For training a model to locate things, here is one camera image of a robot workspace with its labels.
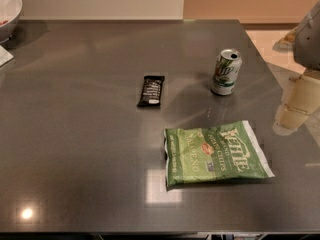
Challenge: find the green 7up soda can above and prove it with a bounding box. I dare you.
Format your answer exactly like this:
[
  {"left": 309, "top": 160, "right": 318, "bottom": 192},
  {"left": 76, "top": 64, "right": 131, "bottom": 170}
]
[{"left": 211, "top": 49, "right": 242, "bottom": 96}]

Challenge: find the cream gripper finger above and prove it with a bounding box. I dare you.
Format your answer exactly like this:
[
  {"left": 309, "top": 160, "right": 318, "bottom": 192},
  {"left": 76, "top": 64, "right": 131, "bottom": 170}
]
[{"left": 273, "top": 69, "right": 320, "bottom": 136}]

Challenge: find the green Kettle chips bag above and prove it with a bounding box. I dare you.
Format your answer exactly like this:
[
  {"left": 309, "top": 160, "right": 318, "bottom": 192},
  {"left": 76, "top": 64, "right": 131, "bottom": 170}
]
[{"left": 164, "top": 120, "right": 274, "bottom": 187}]

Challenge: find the white bowl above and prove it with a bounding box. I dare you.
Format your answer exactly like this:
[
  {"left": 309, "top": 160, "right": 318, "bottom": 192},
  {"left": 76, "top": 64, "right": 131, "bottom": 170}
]
[{"left": 0, "top": 0, "right": 23, "bottom": 43}]

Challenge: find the white paper sheet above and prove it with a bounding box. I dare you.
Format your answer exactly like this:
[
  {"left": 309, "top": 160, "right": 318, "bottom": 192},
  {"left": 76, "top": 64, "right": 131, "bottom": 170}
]
[{"left": 0, "top": 45, "right": 14, "bottom": 67}]

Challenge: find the black rxbar chocolate bar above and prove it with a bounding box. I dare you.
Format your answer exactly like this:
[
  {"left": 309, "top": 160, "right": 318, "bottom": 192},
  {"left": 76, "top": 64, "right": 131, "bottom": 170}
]
[{"left": 137, "top": 75, "right": 165, "bottom": 107}]

